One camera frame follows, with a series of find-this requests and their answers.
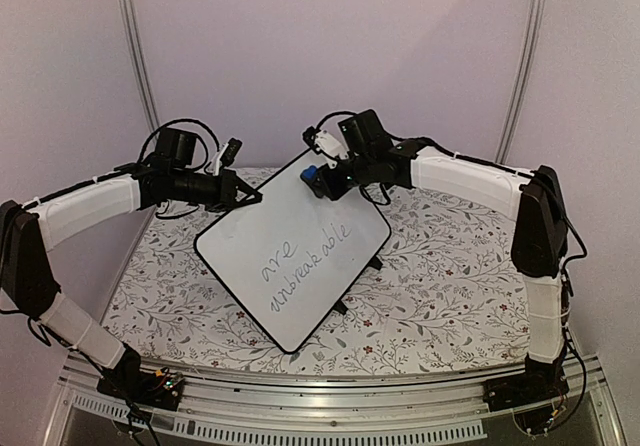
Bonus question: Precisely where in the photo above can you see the aluminium front rail frame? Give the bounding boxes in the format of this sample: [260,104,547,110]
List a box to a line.
[43,355,627,445]

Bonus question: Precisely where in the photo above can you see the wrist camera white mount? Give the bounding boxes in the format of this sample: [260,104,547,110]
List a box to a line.
[142,117,245,175]
[302,109,391,162]

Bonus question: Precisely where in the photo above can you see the black whiteboard stand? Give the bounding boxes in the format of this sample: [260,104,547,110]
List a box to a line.
[332,256,383,316]

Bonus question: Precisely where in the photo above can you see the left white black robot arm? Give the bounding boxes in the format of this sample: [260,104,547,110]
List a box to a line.
[1,164,262,400]

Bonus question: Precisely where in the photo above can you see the blue whiteboard eraser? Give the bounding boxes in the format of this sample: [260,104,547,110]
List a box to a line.
[300,165,318,183]

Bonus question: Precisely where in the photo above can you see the right aluminium corner post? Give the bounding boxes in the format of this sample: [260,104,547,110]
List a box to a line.
[495,0,546,164]

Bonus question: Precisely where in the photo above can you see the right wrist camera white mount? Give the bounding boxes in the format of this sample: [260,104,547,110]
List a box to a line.
[302,109,391,162]

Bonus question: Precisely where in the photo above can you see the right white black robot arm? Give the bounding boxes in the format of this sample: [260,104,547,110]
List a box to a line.
[300,134,577,402]

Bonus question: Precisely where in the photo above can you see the white whiteboard black frame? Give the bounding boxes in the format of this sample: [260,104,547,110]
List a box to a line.
[194,151,391,354]

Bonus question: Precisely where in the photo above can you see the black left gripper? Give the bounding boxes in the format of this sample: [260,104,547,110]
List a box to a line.
[172,168,263,214]

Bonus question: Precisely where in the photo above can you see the left aluminium corner post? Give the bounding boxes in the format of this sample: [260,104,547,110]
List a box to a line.
[112,0,174,180]

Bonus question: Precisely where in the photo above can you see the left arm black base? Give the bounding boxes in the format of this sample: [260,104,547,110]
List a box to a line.
[97,345,185,411]

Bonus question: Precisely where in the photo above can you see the aluminium corner post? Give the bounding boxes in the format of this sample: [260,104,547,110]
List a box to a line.
[495,0,546,164]
[112,0,174,180]

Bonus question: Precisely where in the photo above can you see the floral patterned table mat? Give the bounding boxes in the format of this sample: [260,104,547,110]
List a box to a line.
[97,166,569,378]

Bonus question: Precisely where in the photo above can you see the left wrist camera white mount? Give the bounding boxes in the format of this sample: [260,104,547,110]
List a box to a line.
[142,117,245,175]

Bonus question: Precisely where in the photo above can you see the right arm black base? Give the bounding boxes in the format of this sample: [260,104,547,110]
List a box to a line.
[483,357,569,436]

